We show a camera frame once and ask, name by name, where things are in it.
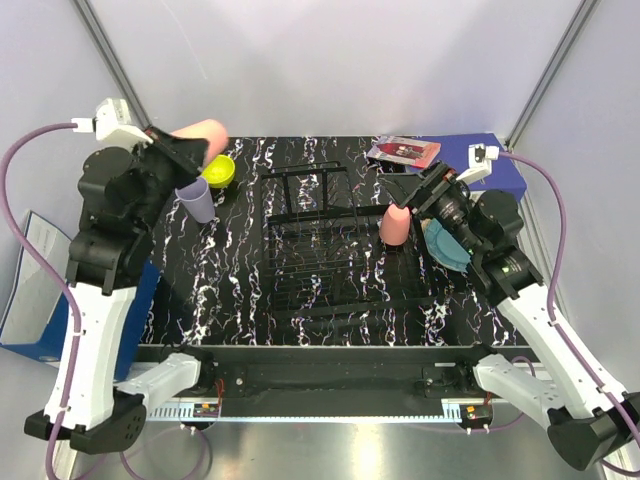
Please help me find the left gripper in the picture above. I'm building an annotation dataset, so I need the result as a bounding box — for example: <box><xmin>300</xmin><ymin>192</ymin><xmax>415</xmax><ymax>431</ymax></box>
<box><xmin>131</xmin><ymin>122</ymin><xmax>211</xmax><ymax>230</ymax></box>

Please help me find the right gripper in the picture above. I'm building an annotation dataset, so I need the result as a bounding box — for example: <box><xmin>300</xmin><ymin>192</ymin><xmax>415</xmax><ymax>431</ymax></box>
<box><xmin>377</xmin><ymin>159</ymin><xmax>485</xmax><ymax>258</ymax></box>

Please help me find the yellow bowl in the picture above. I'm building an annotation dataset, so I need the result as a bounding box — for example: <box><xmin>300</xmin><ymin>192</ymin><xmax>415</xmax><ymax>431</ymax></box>
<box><xmin>201</xmin><ymin>154</ymin><xmax>236</xmax><ymax>189</ymax></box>

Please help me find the lavender plastic cup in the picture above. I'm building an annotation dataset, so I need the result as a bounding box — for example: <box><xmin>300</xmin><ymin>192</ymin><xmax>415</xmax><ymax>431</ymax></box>
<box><xmin>175</xmin><ymin>177</ymin><xmax>215</xmax><ymax>223</ymax></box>

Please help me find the teal scalloped plate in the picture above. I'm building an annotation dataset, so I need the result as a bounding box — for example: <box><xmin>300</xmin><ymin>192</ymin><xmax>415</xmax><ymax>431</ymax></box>
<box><xmin>423</xmin><ymin>220</ymin><xmax>471</xmax><ymax>273</ymax></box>

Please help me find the pink plastic cup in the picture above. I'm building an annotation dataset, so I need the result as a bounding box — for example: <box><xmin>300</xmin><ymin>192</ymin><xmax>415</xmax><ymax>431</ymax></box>
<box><xmin>379</xmin><ymin>203</ymin><xmax>411</xmax><ymax>247</ymax></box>
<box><xmin>172</xmin><ymin>119</ymin><xmax>229</xmax><ymax>159</ymax></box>

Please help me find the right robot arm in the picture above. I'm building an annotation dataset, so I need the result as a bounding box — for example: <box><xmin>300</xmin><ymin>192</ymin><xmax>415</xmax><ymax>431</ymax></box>
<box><xmin>382</xmin><ymin>162</ymin><xmax>639</xmax><ymax>471</ymax></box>

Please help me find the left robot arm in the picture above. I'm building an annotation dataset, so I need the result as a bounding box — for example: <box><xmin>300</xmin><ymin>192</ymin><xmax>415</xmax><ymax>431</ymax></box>
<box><xmin>24</xmin><ymin>126</ymin><xmax>216</xmax><ymax>455</ymax></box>

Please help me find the red cover book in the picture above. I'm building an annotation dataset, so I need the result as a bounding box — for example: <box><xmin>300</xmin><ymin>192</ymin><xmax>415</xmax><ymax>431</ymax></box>
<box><xmin>366</xmin><ymin>135</ymin><xmax>441</xmax><ymax>170</ymax></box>

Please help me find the blue open binder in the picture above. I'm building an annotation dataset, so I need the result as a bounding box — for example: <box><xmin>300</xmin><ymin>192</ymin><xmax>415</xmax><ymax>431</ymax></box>
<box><xmin>1</xmin><ymin>211</ymin><xmax>160</xmax><ymax>381</ymax></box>

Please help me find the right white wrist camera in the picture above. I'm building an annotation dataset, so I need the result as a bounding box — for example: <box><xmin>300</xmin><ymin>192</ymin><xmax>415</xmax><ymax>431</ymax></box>
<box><xmin>457</xmin><ymin>143</ymin><xmax>501</xmax><ymax>185</ymax></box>

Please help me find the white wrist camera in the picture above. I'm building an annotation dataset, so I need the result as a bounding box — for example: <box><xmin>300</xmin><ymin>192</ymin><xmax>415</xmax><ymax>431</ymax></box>
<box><xmin>457</xmin><ymin>143</ymin><xmax>501</xmax><ymax>185</ymax></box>
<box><xmin>71</xmin><ymin>98</ymin><xmax>153</xmax><ymax>151</ymax></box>

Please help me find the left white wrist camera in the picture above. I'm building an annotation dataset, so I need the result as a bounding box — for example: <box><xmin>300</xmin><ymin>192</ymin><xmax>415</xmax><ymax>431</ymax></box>
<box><xmin>71</xmin><ymin>98</ymin><xmax>153</xmax><ymax>151</ymax></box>

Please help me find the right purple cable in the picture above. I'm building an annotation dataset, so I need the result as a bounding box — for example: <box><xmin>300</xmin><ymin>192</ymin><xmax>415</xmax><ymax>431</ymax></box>
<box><xmin>497</xmin><ymin>152</ymin><xmax>640</xmax><ymax>476</ymax></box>

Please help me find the purple cable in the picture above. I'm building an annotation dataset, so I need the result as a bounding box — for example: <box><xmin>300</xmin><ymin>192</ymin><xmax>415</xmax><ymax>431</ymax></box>
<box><xmin>497</xmin><ymin>152</ymin><xmax>640</xmax><ymax>476</ymax></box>
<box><xmin>0</xmin><ymin>122</ymin><xmax>84</xmax><ymax>480</ymax></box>

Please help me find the purple-blue ring binder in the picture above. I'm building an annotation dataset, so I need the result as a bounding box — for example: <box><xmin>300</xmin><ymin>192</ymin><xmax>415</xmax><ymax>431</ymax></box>
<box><xmin>418</xmin><ymin>133</ymin><xmax>527</xmax><ymax>201</ymax></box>

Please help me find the black wire dish rack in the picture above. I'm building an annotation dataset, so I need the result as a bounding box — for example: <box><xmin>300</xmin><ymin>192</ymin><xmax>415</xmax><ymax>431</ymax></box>
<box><xmin>259</xmin><ymin>161</ymin><xmax>433</xmax><ymax>320</ymax></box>

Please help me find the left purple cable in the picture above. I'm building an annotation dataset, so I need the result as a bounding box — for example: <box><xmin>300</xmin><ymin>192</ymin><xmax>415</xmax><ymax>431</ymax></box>
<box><xmin>0</xmin><ymin>122</ymin><xmax>84</xmax><ymax>480</ymax></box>

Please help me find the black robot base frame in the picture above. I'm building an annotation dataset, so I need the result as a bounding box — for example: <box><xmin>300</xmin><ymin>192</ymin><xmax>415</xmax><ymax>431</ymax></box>
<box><xmin>129</xmin><ymin>343</ymin><xmax>531</xmax><ymax>419</ymax></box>

